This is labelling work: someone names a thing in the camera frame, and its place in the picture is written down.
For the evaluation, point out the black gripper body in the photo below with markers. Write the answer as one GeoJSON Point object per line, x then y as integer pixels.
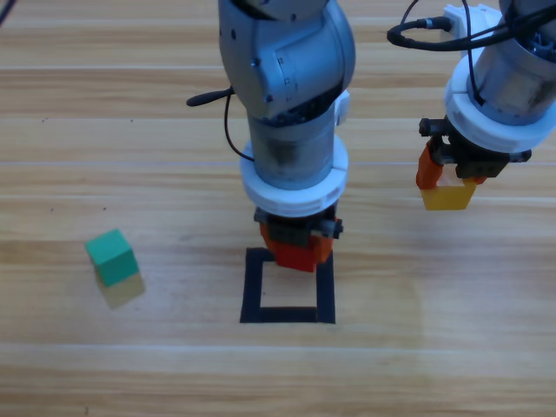
{"type": "Point", "coordinates": [478, 163]}
{"type": "Point", "coordinates": [289, 232]}

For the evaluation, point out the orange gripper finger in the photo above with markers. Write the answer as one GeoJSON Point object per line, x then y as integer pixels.
{"type": "Point", "coordinates": [323, 249]}
{"type": "Point", "coordinates": [267, 243]}
{"type": "Point", "coordinates": [478, 180]}
{"type": "Point", "coordinates": [428, 174]}

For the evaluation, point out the red block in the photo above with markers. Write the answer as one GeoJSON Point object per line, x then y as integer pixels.
{"type": "Point", "coordinates": [295, 258]}

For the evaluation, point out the yellow block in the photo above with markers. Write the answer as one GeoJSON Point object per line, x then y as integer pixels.
{"type": "Point", "coordinates": [447, 200]}

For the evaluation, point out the green block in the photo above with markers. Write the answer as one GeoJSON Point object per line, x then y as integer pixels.
{"type": "Point", "coordinates": [113, 260]}

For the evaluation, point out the black tape square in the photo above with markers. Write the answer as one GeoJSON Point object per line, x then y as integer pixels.
{"type": "Point", "coordinates": [326, 295]}

